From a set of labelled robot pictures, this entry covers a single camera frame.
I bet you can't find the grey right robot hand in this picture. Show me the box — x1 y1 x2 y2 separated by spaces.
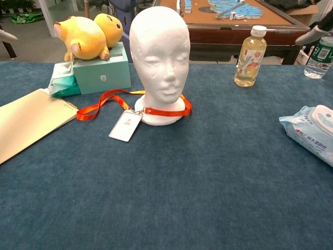
295 11 333 45

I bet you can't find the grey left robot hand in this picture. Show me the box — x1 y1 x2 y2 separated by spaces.
0 28 18 42

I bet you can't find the white badge card holder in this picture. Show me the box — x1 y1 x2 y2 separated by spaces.
108 109 144 143

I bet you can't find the orange lanyard strap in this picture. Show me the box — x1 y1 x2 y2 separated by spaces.
76 89 193 121

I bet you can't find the white foam mannequin head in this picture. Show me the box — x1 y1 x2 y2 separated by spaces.
129 6 191 126

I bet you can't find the black bag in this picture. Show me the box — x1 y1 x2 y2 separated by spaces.
303 20 329 66

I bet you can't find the brown wooden furniture leg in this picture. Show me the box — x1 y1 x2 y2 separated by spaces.
0 24 17 58

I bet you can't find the brown cardboard box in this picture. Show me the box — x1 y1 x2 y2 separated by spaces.
275 0 321 26

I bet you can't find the clear water bottle green label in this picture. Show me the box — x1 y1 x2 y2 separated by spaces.
303 33 333 79

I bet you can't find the green bag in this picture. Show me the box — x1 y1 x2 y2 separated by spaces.
10 12 44 24

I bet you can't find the green plant row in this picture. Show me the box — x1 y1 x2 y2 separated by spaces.
0 0 36 14

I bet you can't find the yellow tea bottle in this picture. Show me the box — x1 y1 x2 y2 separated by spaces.
234 25 268 88

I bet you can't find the blue mahjong tiles heap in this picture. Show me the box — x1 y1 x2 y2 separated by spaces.
184 0 263 20

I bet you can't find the teal tissue pack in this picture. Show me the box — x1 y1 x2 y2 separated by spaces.
48 61 82 98

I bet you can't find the yellow plush toy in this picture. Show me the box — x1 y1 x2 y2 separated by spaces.
54 13 124 63

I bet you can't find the brown wooden mahjong table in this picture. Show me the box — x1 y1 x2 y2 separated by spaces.
158 0 311 65

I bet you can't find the beige notebook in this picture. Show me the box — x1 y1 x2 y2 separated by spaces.
0 88 80 165

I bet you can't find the light blue wet wipes pack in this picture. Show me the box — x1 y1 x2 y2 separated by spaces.
278 104 333 168

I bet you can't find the teal cardboard box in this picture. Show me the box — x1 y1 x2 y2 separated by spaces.
72 41 132 95

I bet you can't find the blue machine housing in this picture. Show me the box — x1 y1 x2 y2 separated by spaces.
108 0 137 41

